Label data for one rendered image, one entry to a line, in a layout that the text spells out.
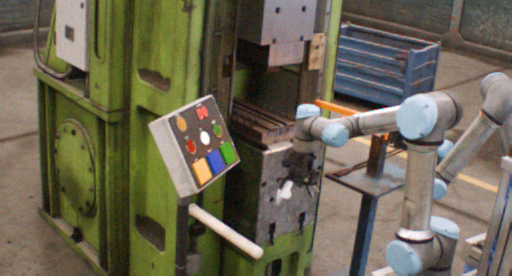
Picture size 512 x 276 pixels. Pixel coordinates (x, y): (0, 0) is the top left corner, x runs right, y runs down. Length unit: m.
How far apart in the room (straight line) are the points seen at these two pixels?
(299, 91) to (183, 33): 0.74
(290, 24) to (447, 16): 8.04
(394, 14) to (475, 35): 1.55
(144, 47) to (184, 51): 0.36
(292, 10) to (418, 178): 1.11
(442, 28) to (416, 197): 8.92
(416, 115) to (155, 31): 1.43
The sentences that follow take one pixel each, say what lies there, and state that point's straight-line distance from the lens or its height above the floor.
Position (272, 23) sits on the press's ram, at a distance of 2.58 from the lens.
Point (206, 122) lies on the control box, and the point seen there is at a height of 1.13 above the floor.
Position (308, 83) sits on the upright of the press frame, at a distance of 3.03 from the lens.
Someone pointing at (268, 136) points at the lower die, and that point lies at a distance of 2.73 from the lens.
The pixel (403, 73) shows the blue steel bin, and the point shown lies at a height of 0.47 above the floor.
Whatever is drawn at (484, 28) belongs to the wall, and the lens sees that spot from 10.33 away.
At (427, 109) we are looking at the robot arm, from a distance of 1.70.
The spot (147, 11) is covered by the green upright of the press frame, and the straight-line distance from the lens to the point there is 2.82.
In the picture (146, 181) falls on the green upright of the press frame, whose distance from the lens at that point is 3.06.
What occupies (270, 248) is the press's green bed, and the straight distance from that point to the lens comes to 2.95.
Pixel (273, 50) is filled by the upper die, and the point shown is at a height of 1.34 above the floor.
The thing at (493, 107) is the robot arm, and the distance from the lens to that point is 2.20.
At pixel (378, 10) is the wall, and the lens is 11.26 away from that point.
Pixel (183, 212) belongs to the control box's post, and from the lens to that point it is 2.44.
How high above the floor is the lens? 1.91
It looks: 20 degrees down
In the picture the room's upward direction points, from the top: 5 degrees clockwise
